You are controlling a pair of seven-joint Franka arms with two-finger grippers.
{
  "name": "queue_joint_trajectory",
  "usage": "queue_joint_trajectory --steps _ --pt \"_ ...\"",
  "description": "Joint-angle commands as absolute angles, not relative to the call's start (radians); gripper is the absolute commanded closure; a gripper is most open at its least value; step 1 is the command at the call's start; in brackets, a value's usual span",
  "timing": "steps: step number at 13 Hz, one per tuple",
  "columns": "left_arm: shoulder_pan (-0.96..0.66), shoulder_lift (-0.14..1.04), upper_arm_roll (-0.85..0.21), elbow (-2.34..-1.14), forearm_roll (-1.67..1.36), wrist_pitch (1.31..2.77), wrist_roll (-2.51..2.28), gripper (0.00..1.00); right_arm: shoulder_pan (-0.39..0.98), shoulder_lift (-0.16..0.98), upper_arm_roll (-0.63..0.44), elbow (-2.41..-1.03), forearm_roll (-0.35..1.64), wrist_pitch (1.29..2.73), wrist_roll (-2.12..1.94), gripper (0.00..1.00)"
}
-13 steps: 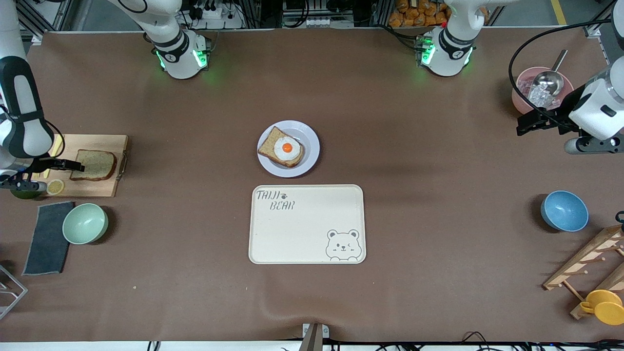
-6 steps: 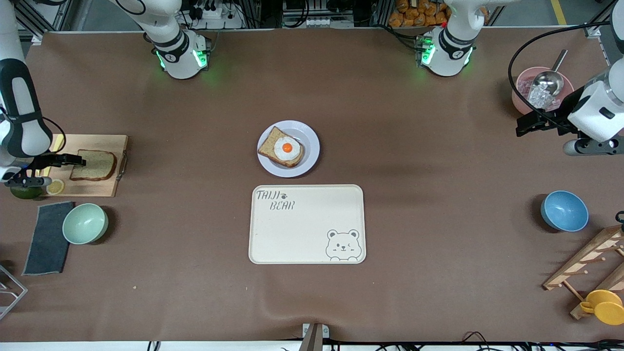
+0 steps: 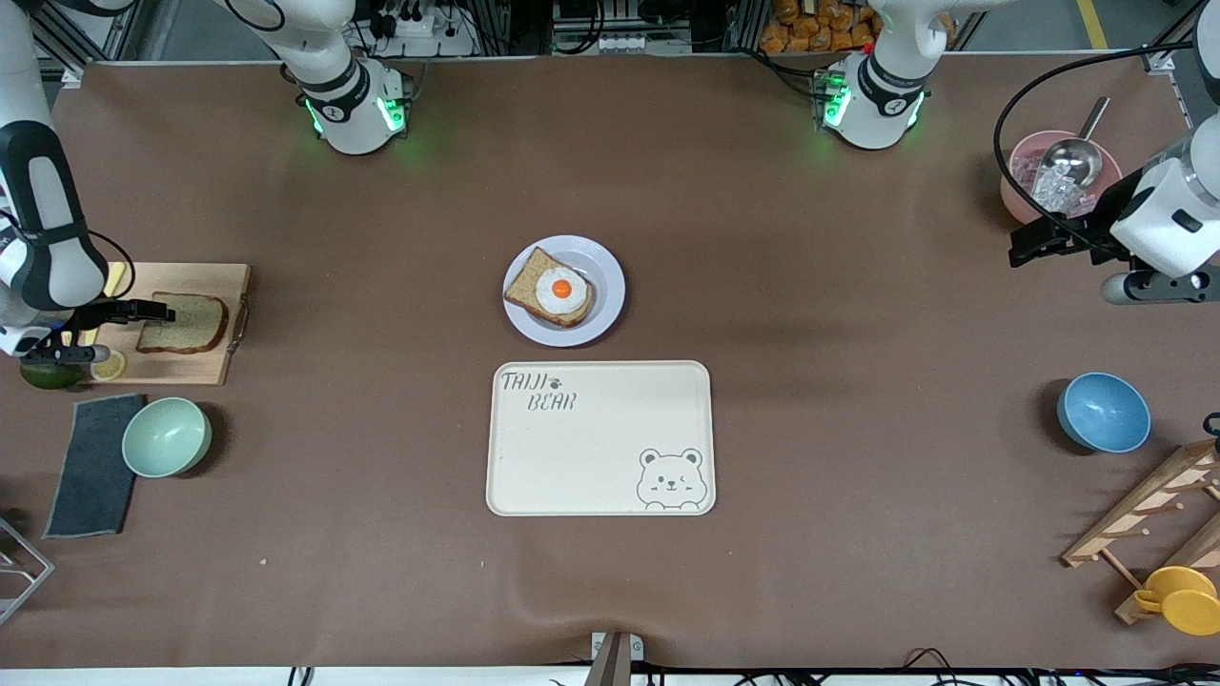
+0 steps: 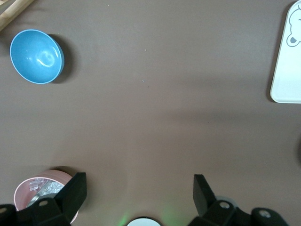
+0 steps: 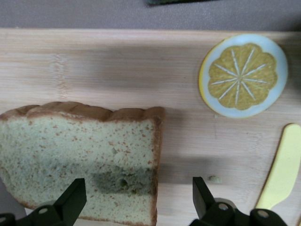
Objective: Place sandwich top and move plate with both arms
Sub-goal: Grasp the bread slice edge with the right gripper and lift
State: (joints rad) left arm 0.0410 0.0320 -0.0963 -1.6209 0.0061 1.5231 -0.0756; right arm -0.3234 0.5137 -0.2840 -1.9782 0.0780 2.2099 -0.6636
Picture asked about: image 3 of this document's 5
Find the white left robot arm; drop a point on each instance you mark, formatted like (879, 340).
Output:
(877, 95)

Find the blue bowl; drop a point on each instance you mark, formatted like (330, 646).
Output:
(1104, 412)

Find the fried egg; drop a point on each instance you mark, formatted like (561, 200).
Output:
(562, 293)

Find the metal scoop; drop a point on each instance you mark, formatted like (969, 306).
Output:
(1072, 157)

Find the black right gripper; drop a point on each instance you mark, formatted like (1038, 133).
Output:
(107, 312)

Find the pale round plate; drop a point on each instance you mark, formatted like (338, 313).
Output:
(610, 286)

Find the bread slice sandwich lid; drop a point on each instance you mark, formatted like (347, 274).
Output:
(191, 324)

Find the orange bread rolls bag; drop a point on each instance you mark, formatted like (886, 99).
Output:
(810, 29)

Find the yellow plastic knife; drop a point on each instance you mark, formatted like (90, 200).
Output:
(116, 278)

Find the white power strip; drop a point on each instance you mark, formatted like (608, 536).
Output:
(415, 27)
(624, 43)

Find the wooden cutting board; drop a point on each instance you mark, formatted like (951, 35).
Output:
(172, 370)

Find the metal table edge bracket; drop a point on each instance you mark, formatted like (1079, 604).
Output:
(615, 662)

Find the cream bear print tray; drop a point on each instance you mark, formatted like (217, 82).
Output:
(591, 448)

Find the green avocado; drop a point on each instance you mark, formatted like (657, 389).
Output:
(50, 375)

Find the wooden cup rack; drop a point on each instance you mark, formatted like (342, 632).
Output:
(1144, 505)

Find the dark grey cloth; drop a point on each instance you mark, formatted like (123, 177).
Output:
(95, 467)

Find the bread slice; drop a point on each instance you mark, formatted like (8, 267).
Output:
(524, 291)

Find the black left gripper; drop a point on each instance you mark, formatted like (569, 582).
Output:
(1077, 230)

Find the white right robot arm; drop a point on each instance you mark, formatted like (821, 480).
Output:
(38, 238)

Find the clear ice cubes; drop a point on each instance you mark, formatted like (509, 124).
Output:
(1053, 195)

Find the mint green bowl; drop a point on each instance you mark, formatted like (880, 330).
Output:
(167, 436)

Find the yellow cup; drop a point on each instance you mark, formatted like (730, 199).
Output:
(1182, 600)

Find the lemon slice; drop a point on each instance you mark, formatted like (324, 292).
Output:
(109, 366)

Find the pink bowl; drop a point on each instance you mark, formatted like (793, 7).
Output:
(1012, 195)

